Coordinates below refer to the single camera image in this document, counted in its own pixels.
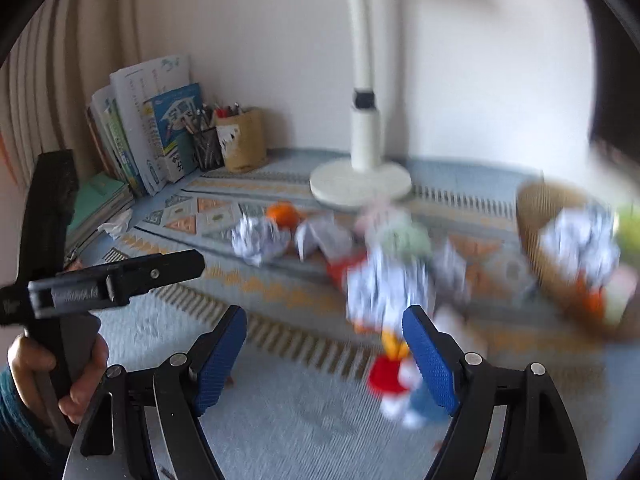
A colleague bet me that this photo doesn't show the crumpled paper left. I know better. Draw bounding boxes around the crumpled paper left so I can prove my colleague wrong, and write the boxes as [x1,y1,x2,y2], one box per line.
[231,216,292,266]

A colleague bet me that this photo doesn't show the white desk lamp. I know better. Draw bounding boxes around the white desk lamp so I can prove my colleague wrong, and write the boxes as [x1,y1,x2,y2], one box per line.
[309,0,412,209]

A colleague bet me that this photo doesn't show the patterned blue table mat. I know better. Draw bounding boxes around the patterned blue table mat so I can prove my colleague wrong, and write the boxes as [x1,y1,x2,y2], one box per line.
[81,150,639,479]

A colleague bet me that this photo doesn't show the brown paper pen holder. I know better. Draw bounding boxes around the brown paper pen holder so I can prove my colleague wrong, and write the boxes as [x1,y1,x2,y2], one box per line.
[216,107,267,174]

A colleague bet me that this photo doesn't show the large paper front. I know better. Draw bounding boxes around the large paper front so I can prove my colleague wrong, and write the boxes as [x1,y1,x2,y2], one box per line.
[539,203,620,288]

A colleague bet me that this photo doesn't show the blue cover book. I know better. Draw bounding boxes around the blue cover book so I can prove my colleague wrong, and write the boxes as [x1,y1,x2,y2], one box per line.
[143,84,203,183]

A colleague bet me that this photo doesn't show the white workbook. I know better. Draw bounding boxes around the white workbook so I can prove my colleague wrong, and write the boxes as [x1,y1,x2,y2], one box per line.
[110,54,190,196]

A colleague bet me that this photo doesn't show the person left hand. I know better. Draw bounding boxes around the person left hand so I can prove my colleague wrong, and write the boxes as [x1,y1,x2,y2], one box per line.
[8,335,108,425]

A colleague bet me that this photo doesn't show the green books stack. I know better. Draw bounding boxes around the green books stack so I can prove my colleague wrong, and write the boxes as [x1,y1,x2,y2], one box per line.
[64,84,151,261]

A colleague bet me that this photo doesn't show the orange with stem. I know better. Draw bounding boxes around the orange with stem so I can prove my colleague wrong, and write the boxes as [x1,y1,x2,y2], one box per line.
[265,202,305,232]

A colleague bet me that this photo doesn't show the woven brown basket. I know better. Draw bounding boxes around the woven brown basket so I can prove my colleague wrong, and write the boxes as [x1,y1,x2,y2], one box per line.
[516,180,639,341]

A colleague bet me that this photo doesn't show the black mesh pen holder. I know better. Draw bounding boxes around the black mesh pen holder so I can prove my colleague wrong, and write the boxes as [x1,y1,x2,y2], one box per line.
[192,126,224,171]

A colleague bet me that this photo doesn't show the red plush doll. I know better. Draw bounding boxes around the red plush doll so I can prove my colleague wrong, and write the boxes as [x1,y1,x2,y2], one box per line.
[368,330,449,430]

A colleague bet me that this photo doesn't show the white tissue at edge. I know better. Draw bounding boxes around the white tissue at edge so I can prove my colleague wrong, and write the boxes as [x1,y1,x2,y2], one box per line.
[98,208,132,240]

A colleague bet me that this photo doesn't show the crumpled paper centre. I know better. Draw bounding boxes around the crumpled paper centre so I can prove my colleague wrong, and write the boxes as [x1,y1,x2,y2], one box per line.
[346,248,435,336]

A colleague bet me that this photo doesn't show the crumpled paper near holder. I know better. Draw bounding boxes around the crumpled paper near holder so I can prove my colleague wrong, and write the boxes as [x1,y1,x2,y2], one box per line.
[294,212,355,263]

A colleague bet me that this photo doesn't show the pink white green plush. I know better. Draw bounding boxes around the pink white green plush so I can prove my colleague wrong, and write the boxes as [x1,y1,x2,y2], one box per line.
[354,203,433,260]

